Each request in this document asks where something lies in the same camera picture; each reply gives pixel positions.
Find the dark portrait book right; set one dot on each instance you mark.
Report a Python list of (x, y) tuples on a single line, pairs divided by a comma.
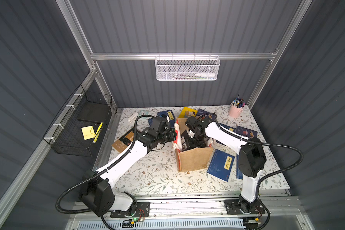
[(246, 132)]

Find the yellow pen in basket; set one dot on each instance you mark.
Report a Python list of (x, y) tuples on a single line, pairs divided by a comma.
[(97, 133)]

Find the yellow cartoon cover book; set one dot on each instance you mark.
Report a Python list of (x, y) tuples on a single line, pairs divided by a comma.
[(188, 112)]

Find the yellow sticky note pad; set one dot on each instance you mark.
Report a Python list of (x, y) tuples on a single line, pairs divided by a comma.
[(88, 132)]

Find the black tray in side basket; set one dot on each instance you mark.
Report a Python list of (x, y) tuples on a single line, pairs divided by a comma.
[(93, 112)]

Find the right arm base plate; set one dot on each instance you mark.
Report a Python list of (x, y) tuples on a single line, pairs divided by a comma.
[(238, 206)]

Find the pink pen cup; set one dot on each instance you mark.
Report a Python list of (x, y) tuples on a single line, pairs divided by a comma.
[(236, 107)]

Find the white wire wall basket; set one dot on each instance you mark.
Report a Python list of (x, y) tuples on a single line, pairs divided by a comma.
[(184, 67)]

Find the blue book yellow label back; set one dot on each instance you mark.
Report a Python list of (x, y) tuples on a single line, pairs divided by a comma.
[(168, 114)]

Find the black wire side basket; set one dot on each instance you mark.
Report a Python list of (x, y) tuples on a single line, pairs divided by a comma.
[(65, 135)]

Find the blue book front right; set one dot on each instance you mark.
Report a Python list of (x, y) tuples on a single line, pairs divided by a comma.
[(239, 171)]

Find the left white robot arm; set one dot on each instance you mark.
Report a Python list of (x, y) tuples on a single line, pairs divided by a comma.
[(96, 187)]

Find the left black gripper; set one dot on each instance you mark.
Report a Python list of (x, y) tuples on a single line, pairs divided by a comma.
[(169, 135)]

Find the white eraser block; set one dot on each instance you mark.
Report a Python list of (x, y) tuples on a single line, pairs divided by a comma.
[(133, 117)]

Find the white marker in basket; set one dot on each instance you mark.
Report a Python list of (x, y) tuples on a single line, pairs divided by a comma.
[(205, 75)]

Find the blue book middle right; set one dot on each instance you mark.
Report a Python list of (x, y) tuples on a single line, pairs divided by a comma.
[(232, 129)]

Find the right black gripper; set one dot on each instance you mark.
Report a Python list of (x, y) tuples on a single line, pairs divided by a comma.
[(191, 141)]

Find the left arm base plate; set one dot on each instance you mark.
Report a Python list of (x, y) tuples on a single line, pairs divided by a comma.
[(137, 210)]

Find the dark portrait book near bag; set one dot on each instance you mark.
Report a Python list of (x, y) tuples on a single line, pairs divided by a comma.
[(201, 112)]

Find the blue book front centre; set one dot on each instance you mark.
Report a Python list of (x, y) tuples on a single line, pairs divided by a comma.
[(221, 165)]

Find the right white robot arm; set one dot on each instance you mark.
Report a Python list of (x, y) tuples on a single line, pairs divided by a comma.
[(251, 156)]

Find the brown gold scroll book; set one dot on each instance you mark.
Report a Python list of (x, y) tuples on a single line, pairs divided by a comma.
[(124, 141)]

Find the jute canvas bag red trim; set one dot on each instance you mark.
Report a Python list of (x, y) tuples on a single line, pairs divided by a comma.
[(190, 157)]

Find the blue book back left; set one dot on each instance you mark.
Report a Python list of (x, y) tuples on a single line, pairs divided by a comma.
[(150, 121)]

